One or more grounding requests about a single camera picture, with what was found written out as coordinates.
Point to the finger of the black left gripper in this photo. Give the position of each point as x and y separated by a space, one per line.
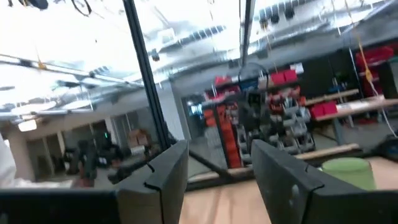
133 169

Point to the red bin row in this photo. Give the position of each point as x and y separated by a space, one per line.
373 55

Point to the red stacked bin tower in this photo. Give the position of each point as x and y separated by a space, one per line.
230 140

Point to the green ceramic mug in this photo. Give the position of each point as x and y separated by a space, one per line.
348 174

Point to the wooden shelf board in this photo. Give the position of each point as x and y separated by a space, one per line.
357 107

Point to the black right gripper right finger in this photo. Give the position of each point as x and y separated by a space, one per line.
286 193

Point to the black aluminium table frame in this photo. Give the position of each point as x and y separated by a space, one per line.
146 77

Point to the brown cardboard box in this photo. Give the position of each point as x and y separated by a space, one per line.
138 137

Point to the grey parts bin rack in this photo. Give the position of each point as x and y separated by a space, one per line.
289 124

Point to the red bin pair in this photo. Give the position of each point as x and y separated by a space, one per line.
283 77
323 109

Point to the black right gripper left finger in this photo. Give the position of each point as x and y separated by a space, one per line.
168 193

